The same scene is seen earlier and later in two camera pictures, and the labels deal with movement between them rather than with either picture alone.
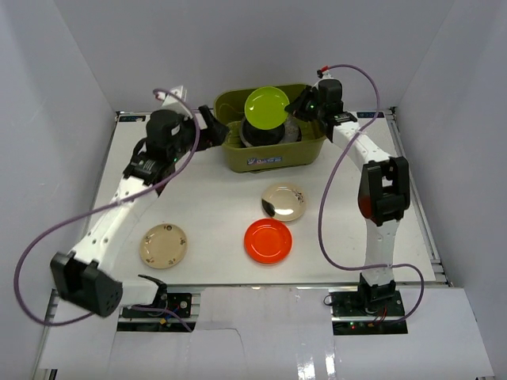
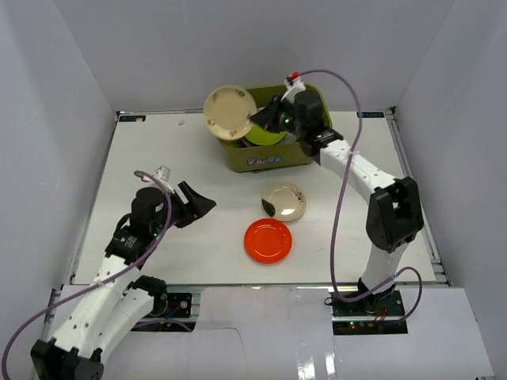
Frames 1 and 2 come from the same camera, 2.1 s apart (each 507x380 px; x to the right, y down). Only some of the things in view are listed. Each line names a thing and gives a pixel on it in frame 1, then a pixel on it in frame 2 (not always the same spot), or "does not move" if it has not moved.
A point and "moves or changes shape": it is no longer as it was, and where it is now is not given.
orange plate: [268, 241] does not move
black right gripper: [298, 108] → [267, 117]
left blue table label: [131, 118] does not move
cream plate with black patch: [283, 202] does not move
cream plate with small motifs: [163, 245] → [227, 110]
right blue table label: [370, 115] does not move
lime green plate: [264, 108] moves or changes shape
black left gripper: [207, 124] → [183, 210]
